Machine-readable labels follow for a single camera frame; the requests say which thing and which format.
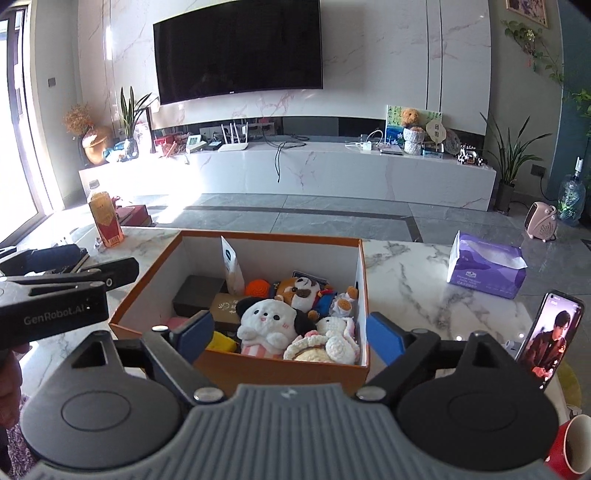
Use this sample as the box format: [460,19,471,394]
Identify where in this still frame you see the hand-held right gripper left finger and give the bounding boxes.
[69,310,225,404]

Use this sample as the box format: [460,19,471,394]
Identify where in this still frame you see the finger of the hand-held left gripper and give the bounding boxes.
[0,244,89,278]
[0,257,140,297]

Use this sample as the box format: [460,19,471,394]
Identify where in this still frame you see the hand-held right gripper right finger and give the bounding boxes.
[355,311,511,401]

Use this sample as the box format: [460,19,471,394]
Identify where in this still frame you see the yellow soft toy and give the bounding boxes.
[205,331,238,354]

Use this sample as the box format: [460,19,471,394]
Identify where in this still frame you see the small gold brown box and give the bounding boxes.
[209,292,243,333]

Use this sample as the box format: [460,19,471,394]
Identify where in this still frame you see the dark grey box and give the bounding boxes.
[172,274,228,318]

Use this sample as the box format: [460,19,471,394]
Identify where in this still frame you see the white crochet plush with bouquet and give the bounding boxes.
[283,316,358,363]

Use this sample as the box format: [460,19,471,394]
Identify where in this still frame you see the white cat plush black ear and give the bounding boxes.
[236,298,319,360]

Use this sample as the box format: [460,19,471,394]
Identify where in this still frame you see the white paper tag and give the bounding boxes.
[221,236,245,296]

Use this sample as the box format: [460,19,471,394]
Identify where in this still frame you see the orange cardboard box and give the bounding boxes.
[109,229,371,386]

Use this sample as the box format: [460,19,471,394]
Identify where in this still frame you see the red panda sailor plush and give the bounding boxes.
[276,276,361,319]

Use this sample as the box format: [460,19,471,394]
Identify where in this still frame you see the person's left hand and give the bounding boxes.
[0,342,29,432]

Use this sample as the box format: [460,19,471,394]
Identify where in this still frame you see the red gold carton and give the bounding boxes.
[88,191,124,247]

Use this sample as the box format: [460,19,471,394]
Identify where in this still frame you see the dark red box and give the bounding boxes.
[115,205,152,227]

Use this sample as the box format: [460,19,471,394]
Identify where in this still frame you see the purple tissue pack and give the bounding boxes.
[446,232,528,300]

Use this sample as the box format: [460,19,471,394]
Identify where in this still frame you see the round orange white vase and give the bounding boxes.
[82,126,114,166]

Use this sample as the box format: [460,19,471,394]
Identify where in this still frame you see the orchid plant in patterned pot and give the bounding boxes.
[117,85,160,160]

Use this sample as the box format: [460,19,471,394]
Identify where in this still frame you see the dried orange flower bunch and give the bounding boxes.
[62,102,95,137]

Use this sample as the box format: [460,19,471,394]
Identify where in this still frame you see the purple fluffy blanket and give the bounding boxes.
[0,415,40,480]

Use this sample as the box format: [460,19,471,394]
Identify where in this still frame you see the smartphone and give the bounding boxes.
[515,290,586,393]

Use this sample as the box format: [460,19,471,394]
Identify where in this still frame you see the white marble TV cabinet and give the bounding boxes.
[78,141,497,212]

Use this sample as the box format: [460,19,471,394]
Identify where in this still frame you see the white router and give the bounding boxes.
[218,121,250,153]

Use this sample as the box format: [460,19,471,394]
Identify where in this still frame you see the pink space heater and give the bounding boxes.
[524,202,557,241]

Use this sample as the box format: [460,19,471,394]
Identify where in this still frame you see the white woven pot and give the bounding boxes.
[403,127,426,157]

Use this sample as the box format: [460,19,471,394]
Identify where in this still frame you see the cow pattern figurines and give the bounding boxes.
[457,144,488,167]

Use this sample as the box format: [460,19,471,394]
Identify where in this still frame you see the potted long-leaf plant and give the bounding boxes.
[480,111,552,215]

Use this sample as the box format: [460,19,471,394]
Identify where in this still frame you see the green blue painting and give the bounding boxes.
[384,104,443,148]

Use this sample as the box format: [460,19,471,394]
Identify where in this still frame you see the red cup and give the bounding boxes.
[545,414,591,480]

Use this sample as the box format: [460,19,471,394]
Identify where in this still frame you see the water jug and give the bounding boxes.
[556,157,588,227]

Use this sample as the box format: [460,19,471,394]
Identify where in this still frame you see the black television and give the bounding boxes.
[153,0,324,106]

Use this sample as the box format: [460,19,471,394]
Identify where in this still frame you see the green trailing vine plant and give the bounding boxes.
[501,18,591,139]

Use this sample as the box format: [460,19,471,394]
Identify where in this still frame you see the black cable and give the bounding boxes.
[274,134,308,183]

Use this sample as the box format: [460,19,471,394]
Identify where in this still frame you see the framed wall picture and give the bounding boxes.
[505,0,550,28]

